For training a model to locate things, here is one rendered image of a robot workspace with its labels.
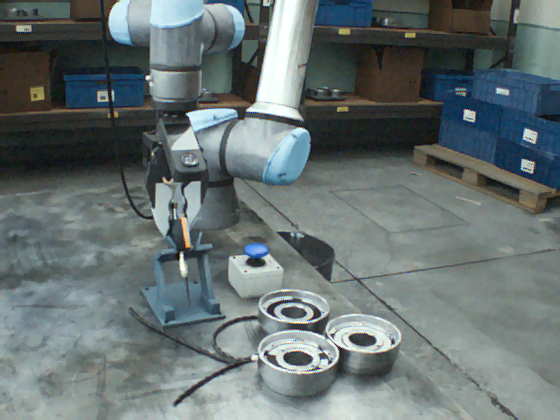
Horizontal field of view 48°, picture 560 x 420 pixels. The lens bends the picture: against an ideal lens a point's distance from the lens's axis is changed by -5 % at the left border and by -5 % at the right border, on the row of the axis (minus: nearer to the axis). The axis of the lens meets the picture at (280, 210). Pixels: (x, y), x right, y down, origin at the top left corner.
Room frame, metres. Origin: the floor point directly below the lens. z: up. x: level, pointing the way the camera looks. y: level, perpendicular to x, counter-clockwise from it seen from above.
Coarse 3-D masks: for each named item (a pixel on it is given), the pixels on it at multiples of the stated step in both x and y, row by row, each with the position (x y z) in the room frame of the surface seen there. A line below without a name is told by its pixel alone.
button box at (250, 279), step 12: (240, 264) 0.99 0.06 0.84; (252, 264) 0.98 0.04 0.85; (264, 264) 0.99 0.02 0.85; (276, 264) 1.00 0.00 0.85; (228, 276) 1.01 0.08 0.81; (240, 276) 0.96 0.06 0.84; (252, 276) 0.96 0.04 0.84; (264, 276) 0.96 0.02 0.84; (276, 276) 0.97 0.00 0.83; (240, 288) 0.96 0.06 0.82; (252, 288) 0.96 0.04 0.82; (264, 288) 0.97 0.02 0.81; (276, 288) 0.97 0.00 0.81
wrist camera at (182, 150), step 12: (168, 120) 0.93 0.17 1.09; (180, 120) 0.94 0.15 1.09; (168, 132) 0.91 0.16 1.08; (180, 132) 0.91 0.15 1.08; (192, 132) 0.92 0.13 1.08; (168, 144) 0.89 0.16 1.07; (180, 144) 0.89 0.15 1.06; (192, 144) 0.90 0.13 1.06; (168, 156) 0.88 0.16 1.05; (180, 156) 0.87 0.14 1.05; (192, 156) 0.87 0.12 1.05; (180, 168) 0.85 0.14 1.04; (192, 168) 0.86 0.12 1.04; (204, 168) 0.87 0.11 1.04; (180, 180) 0.86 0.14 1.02; (192, 180) 0.86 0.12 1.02
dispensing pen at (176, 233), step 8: (176, 208) 0.96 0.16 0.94; (176, 216) 0.95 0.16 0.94; (176, 224) 0.92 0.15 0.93; (176, 232) 0.92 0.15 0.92; (176, 240) 0.91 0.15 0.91; (184, 240) 0.91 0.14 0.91; (176, 248) 0.90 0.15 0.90; (184, 248) 0.91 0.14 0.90; (184, 256) 0.91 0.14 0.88; (184, 264) 0.91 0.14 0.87; (184, 272) 0.90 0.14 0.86; (184, 280) 0.90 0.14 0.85
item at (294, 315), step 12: (264, 300) 0.88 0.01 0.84; (276, 300) 0.90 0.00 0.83; (312, 300) 0.90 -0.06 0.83; (324, 300) 0.88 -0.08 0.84; (264, 312) 0.83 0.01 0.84; (276, 312) 0.86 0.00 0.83; (288, 312) 0.88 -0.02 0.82; (300, 312) 0.88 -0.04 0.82; (312, 312) 0.87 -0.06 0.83; (324, 312) 0.87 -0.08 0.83; (264, 324) 0.83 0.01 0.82; (276, 324) 0.82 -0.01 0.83; (288, 324) 0.81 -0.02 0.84; (300, 324) 0.81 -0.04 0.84; (312, 324) 0.82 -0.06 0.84; (324, 324) 0.84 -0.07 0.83
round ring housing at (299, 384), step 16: (272, 336) 0.77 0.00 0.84; (288, 336) 0.78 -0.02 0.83; (304, 336) 0.79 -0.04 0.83; (320, 336) 0.78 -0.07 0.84; (288, 352) 0.75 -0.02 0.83; (304, 352) 0.76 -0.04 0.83; (336, 352) 0.74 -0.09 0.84; (272, 368) 0.70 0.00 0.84; (288, 368) 0.71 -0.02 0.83; (304, 368) 0.71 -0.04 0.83; (336, 368) 0.72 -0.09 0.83; (272, 384) 0.70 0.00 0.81; (288, 384) 0.69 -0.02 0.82; (304, 384) 0.69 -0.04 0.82; (320, 384) 0.69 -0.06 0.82
